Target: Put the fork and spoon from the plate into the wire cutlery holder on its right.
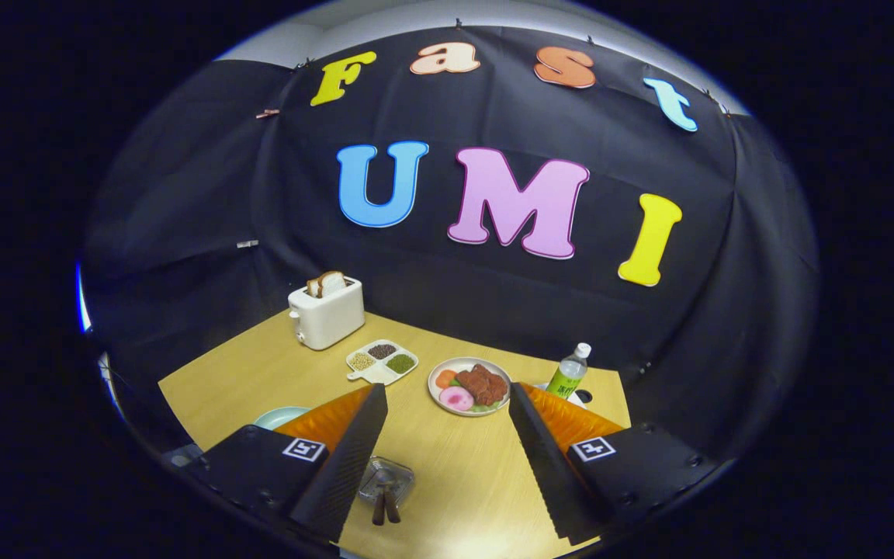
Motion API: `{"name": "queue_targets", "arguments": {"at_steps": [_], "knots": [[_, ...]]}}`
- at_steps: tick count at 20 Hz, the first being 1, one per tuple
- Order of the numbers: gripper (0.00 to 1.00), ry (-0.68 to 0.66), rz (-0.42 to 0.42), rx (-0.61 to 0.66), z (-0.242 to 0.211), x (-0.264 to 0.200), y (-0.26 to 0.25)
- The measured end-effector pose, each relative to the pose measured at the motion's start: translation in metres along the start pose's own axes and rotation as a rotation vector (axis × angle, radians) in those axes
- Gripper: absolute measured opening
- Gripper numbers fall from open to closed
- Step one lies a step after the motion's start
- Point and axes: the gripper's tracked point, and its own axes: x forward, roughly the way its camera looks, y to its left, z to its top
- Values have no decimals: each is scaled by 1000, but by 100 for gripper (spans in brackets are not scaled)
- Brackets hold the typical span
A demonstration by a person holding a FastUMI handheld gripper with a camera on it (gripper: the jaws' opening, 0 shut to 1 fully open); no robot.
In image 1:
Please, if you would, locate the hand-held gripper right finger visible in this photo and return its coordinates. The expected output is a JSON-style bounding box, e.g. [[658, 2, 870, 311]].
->
[[508, 382, 719, 546]]

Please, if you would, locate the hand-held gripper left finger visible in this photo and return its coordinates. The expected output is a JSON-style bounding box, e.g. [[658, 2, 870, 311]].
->
[[179, 384, 390, 544]]

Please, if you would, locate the metal spoon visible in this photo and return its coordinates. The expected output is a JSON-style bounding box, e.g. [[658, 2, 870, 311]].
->
[[371, 466, 395, 526]]

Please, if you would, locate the white square coaster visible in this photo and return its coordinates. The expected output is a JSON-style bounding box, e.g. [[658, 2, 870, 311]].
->
[[534, 382, 595, 410]]

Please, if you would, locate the green drink bottle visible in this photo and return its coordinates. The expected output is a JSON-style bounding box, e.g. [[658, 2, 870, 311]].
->
[[546, 342, 592, 401]]

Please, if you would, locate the light green round plate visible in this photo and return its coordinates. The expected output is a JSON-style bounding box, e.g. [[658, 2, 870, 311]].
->
[[253, 406, 310, 431]]

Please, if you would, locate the white divided dish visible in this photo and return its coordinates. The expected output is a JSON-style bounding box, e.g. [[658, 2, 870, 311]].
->
[[345, 339, 420, 387]]

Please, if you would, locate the brown meat piece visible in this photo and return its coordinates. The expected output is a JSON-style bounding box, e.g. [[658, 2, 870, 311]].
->
[[456, 364, 509, 406]]

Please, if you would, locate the white oval food plate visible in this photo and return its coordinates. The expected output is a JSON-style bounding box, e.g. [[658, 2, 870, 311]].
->
[[427, 357, 512, 418]]

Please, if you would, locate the white toaster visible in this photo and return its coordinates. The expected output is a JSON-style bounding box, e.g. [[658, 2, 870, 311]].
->
[[288, 276, 366, 351]]

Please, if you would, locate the metal wire basket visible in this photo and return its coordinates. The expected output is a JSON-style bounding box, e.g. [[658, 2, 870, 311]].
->
[[358, 456, 415, 509]]

